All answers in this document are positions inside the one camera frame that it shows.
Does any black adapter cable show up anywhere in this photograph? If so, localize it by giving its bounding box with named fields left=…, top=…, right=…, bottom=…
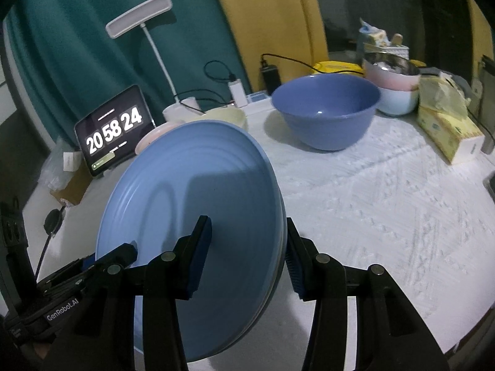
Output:
left=260, top=52, right=366, bottom=76

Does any steel bowl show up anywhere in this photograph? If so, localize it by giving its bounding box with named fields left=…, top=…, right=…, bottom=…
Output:
left=364, top=51, right=421, bottom=77

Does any white charger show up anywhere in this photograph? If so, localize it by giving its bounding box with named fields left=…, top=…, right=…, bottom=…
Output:
left=228, top=78, right=248, bottom=108

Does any black round puck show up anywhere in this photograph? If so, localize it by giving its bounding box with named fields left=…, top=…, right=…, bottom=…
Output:
left=44, top=209, right=64, bottom=236

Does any pink speckled bowl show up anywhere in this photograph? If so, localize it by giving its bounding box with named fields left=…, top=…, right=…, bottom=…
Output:
left=135, top=122, right=186, bottom=155

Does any black charger cable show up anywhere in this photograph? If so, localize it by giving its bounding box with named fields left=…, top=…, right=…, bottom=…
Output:
left=172, top=60, right=236, bottom=105

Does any pale blue bowl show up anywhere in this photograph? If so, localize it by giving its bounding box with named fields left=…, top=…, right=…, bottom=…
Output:
left=377, top=85, right=420, bottom=117

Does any teal curtain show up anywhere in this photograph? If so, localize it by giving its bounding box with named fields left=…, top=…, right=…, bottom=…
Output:
left=4, top=0, right=252, bottom=151

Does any white storage basket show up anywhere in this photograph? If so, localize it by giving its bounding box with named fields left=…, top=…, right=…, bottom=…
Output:
left=356, top=17, right=411, bottom=60

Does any dark glass door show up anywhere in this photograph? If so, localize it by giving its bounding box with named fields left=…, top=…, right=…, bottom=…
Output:
left=309, top=0, right=495, bottom=66

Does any plain pink bowl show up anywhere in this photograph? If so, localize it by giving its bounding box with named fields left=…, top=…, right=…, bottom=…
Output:
left=363, top=60, right=422, bottom=91

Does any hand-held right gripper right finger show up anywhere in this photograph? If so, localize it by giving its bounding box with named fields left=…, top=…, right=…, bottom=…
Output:
left=285, top=218, right=451, bottom=371

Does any white power strip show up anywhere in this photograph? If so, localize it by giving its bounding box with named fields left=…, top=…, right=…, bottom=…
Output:
left=226, top=91, right=277, bottom=114

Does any cream bowl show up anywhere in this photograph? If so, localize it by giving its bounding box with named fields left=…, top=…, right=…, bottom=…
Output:
left=201, top=107, right=248, bottom=131

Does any white quilted tablecloth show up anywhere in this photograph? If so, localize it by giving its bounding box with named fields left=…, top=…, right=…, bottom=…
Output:
left=23, top=96, right=495, bottom=371

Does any white desk lamp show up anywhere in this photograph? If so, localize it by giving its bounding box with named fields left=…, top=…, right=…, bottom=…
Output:
left=105, top=0, right=202, bottom=122

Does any large blue bowl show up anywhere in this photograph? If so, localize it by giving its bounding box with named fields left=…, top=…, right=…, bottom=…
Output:
left=271, top=74, right=381, bottom=152

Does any yellow curtain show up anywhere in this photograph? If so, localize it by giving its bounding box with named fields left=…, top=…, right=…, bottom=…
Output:
left=464, top=0, right=495, bottom=66
left=205, top=0, right=329, bottom=91

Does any yellow wipes packet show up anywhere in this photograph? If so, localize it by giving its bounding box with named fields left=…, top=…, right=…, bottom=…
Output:
left=312, top=61, right=366, bottom=76

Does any clear plastic bag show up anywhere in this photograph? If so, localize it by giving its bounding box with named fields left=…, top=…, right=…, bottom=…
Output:
left=39, top=137, right=84, bottom=198

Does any small white box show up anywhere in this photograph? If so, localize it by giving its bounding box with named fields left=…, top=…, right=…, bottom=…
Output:
left=63, top=151, right=84, bottom=173

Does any large blue plate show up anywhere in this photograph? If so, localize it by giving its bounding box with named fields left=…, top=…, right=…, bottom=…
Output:
left=95, top=121, right=287, bottom=364

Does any yellow tissue pack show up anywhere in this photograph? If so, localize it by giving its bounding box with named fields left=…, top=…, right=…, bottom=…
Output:
left=417, top=75, right=485, bottom=165

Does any tablet with clock display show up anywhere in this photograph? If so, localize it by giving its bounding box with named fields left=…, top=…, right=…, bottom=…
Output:
left=74, top=84, right=156, bottom=178

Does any black power adapter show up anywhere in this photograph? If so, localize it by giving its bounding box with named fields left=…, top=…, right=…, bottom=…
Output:
left=259, top=65, right=282, bottom=93

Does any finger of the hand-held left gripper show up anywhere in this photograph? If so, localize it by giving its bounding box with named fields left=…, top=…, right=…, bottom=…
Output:
left=93, top=241, right=139, bottom=269

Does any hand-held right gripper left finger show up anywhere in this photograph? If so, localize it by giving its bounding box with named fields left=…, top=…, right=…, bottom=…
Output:
left=42, top=215, right=213, bottom=371

